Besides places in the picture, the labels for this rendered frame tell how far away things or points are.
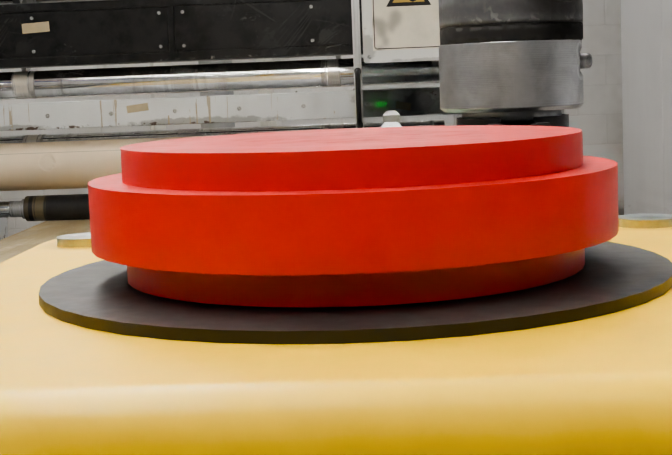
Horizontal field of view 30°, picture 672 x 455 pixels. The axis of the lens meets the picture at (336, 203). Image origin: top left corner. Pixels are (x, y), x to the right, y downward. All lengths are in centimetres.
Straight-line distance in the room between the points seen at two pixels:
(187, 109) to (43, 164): 40
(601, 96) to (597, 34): 47
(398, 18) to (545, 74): 236
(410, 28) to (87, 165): 89
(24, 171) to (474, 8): 259
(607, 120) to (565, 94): 903
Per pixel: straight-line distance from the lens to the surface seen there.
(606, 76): 980
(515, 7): 76
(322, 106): 316
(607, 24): 981
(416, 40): 312
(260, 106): 317
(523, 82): 76
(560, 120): 79
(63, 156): 327
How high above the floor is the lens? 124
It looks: 6 degrees down
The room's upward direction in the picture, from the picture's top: 2 degrees counter-clockwise
